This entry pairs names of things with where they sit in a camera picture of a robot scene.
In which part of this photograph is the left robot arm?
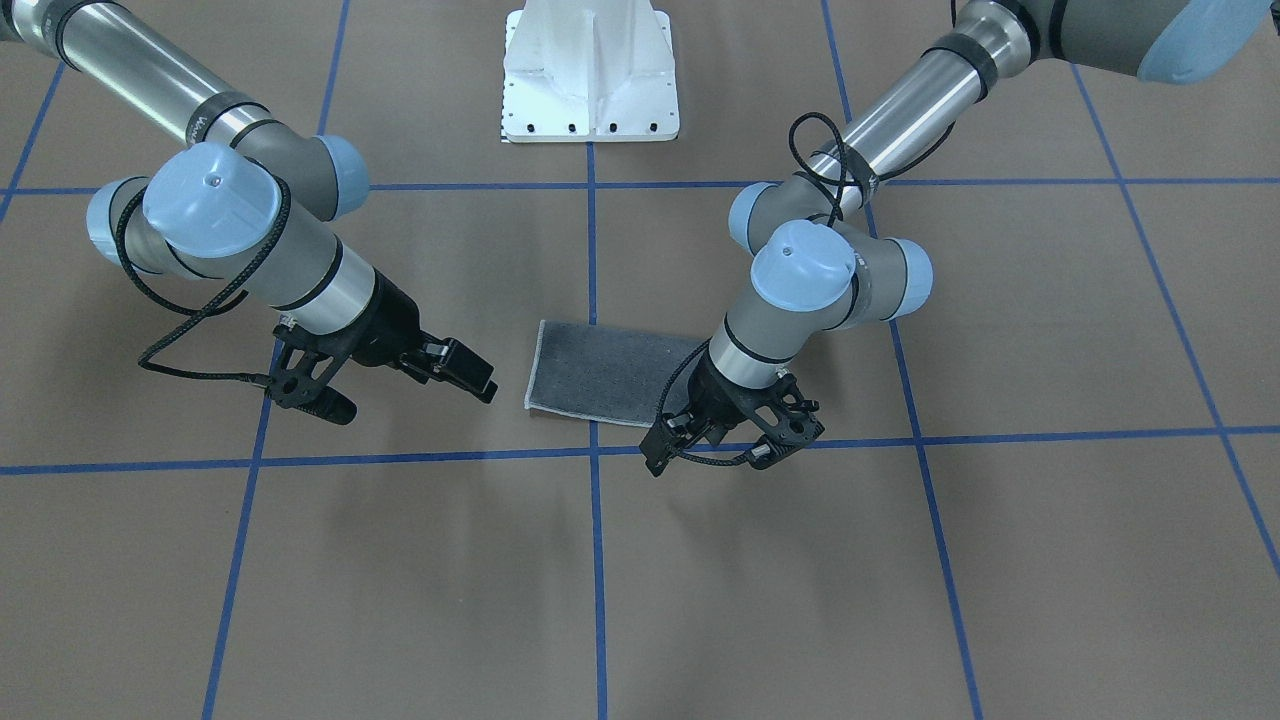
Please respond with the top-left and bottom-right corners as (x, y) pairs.
(637, 1), (1277, 489)

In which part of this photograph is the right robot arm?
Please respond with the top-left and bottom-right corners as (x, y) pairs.
(3, 1), (497, 424)

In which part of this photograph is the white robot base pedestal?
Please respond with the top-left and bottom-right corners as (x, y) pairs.
(500, 1), (681, 143)

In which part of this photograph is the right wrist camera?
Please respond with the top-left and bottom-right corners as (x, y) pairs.
(265, 323), (357, 427)

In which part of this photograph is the brown paper table cover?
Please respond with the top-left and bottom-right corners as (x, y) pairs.
(1, 1), (1277, 719)

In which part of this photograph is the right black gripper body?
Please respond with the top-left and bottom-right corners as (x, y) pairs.
(333, 272), (430, 375)

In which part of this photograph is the pink and grey towel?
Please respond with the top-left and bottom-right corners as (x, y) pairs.
(524, 320), (700, 428)

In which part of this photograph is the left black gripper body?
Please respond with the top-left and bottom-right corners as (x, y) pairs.
(680, 351), (788, 446)

